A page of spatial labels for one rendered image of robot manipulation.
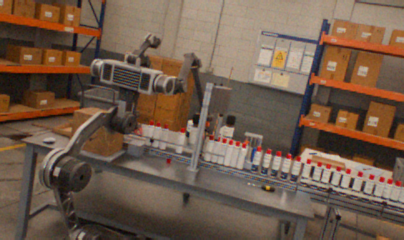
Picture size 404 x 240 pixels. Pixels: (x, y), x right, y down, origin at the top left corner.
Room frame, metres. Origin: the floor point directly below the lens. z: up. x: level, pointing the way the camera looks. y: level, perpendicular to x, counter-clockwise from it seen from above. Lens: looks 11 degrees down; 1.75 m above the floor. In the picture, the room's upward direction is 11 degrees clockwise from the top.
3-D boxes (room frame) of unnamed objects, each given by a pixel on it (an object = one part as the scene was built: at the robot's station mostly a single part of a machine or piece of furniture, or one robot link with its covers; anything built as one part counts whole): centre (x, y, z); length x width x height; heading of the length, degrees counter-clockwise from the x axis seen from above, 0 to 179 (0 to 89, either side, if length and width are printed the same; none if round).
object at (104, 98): (5.35, 1.41, 0.48); 0.89 x 0.63 x 0.96; 178
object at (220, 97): (2.78, -0.07, 1.38); 0.17 x 0.10 x 0.19; 135
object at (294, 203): (3.10, 0.12, 0.82); 2.10 x 1.31 x 0.02; 80
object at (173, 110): (6.82, 0.93, 0.70); 1.20 x 0.82 x 1.39; 75
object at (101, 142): (2.71, 0.74, 0.99); 0.30 x 0.24 x 0.27; 79
